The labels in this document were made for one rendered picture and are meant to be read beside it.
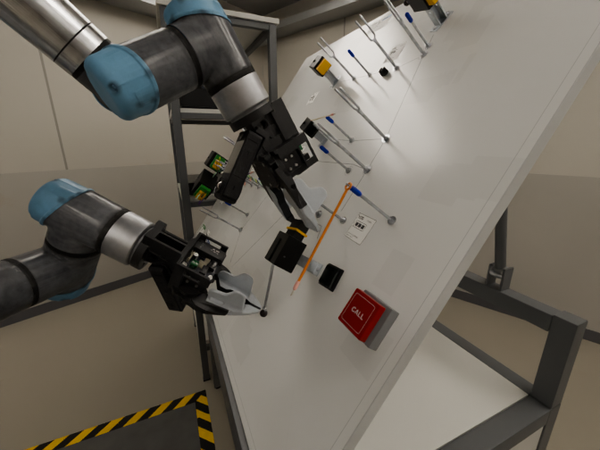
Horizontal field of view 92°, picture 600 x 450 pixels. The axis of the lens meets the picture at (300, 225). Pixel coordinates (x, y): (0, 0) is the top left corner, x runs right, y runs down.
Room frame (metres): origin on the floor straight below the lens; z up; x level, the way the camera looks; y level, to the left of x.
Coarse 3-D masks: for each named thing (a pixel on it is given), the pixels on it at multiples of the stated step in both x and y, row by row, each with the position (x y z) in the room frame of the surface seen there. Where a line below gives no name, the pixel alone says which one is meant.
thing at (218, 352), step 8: (208, 320) 0.68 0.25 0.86; (208, 328) 0.71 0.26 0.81; (216, 336) 0.60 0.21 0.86; (216, 344) 0.57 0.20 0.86; (216, 352) 0.55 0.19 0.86; (216, 360) 0.57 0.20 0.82; (224, 360) 0.52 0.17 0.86; (224, 368) 0.50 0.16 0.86; (224, 376) 0.47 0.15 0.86; (224, 384) 0.46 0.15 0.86; (224, 392) 0.47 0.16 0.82; (232, 392) 0.43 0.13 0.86; (232, 400) 0.42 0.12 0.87; (232, 408) 0.40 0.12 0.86; (232, 416) 0.39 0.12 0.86; (232, 424) 0.40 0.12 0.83; (240, 424) 0.37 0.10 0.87; (240, 432) 0.36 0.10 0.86; (240, 440) 0.34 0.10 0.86; (240, 448) 0.33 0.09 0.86; (248, 448) 0.33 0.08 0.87
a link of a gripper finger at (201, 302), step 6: (204, 294) 0.41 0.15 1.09; (186, 300) 0.39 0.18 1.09; (192, 300) 0.39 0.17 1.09; (198, 300) 0.40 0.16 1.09; (204, 300) 0.40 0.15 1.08; (192, 306) 0.39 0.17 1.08; (198, 306) 0.39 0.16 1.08; (204, 306) 0.40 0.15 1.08; (210, 306) 0.40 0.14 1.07; (216, 306) 0.40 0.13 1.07; (204, 312) 0.40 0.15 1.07; (210, 312) 0.40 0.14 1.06; (216, 312) 0.40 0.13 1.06; (222, 312) 0.41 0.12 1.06
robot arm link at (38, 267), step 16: (16, 256) 0.37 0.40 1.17; (32, 256) 0.38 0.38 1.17; (48, 256) 0.39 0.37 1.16; (64, 256) 0.39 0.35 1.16; (80, 256) 0.40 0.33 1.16; (96, 256) 0.43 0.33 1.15; (32, 272) 0.36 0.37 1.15; (48, 272) 0.37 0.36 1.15; (64, 272) 0.39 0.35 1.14; (80, 272) 0.41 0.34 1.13; (48, 288) 0.37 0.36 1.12; (64, 288) 0.39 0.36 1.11; (80, 288) 0.42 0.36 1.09
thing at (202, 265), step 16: (160, 224) 0.41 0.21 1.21; (144, 240) 0.39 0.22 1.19; (160, 240) 0.41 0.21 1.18; (176, 240) 0.40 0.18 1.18; (192, 240) 0.41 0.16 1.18; (144, 256) 0.40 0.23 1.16; (160, 256) 0.41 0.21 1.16; (176, 256) 0.39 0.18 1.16; (192, 256) 0.40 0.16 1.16; (208, 256) 0.41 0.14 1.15; (224, 256) 0.42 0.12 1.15; (176, 272) 0.38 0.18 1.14; (192, 272) 0.37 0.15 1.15; (208, 272) 0.40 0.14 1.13; (176, 288) 0.40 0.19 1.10; (192, 288) 0.40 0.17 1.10
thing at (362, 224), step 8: (360, 216) 0.49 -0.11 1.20; (368, 216) 0.47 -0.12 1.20; (352, 224) 0.49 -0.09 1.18; (360, 224) 0.48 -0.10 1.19; (368, 224) 0.46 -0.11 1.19; (352, 232) 0.48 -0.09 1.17; (360, 232) 0.46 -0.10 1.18; (368, 232) 0.45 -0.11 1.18; (352, 240) 0.46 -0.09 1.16; (360, 240) 0.45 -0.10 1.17
